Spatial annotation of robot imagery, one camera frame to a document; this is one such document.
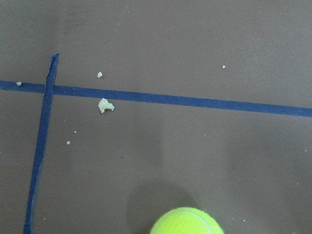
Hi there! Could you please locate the yellow tennis ball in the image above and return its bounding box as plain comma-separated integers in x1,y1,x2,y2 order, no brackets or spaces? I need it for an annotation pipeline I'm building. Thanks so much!
150,207,224,234

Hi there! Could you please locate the large foam crumb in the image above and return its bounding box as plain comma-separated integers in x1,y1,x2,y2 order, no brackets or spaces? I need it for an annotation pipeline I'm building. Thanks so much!
98,98,115,114

